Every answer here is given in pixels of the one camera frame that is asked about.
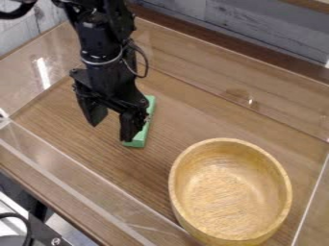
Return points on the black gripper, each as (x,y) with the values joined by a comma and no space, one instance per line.
(105,88)

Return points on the green rectangular block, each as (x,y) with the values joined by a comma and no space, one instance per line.
(139,139)

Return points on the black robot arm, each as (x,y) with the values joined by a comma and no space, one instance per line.
(104,24)

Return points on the brown wooden bowl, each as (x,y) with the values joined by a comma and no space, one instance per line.
(230,192)

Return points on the clear acrylic tray wall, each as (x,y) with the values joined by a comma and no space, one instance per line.
(212,93)

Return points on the black metal table mount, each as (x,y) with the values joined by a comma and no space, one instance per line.
(23,218)

